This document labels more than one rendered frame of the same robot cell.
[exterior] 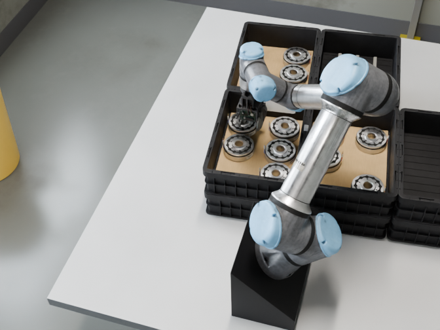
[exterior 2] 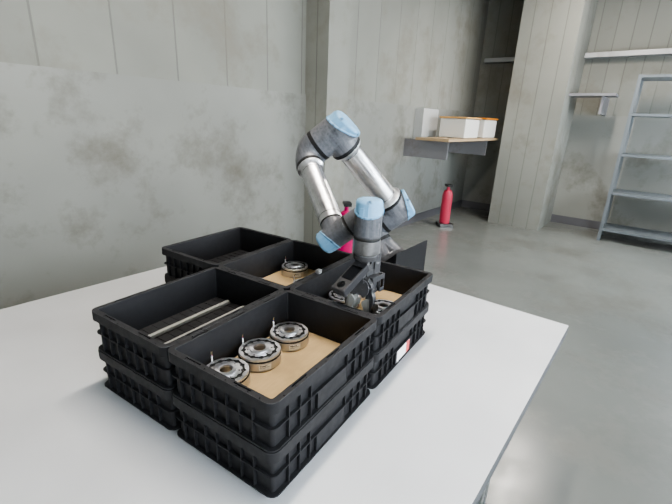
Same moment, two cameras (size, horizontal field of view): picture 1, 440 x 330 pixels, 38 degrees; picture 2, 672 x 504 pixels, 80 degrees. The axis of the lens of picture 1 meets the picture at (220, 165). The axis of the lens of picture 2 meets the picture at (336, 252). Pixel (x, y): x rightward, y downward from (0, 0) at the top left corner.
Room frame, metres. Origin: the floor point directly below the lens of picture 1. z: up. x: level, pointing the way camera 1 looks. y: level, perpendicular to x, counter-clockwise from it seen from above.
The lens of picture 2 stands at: (2.62, 0.16, 1.40)
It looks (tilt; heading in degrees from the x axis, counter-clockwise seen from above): 18 degrees down; 199
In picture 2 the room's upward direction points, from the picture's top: 2 degrees clockwise
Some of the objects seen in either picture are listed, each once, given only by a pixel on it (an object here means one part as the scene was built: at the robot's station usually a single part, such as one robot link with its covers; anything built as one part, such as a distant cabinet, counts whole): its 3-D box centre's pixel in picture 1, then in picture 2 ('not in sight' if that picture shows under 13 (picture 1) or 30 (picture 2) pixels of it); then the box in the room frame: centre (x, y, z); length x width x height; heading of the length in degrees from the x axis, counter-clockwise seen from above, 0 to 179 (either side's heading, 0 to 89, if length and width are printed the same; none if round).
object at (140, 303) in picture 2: (355, 78); (196, 319); (1.82, -0.51, 0.87); 0.40 x 0.30 x 0.11; 167
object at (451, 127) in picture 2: not in sight; (459, 127); (-3.12, -0.21, 1.36); 0.47 x 0.39 x 0.26; 161
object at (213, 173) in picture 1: (258, 135); (365, 284); (1.50, -0.13, 0.92); 0.40 x 0.30 x 0.02; 167
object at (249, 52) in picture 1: (251, 61); (368, 218); (1.59, -0.11, 1.15); 0.09 x 0.08 x 0.11; 12
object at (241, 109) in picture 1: (250, 100); (366, 273); (1.59, -0.11, 0.99); 0.09 x 0.08 x 0.12; 161
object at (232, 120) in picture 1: (243, 122); not in sight; (1.62, -0.09, 0.86); 0.10 x 0.10 x 0.01
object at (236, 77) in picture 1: (275, 69); (281, 356); (1.89, -0.22, 0.87); 0.40 x 0.30 x 0.11; 167
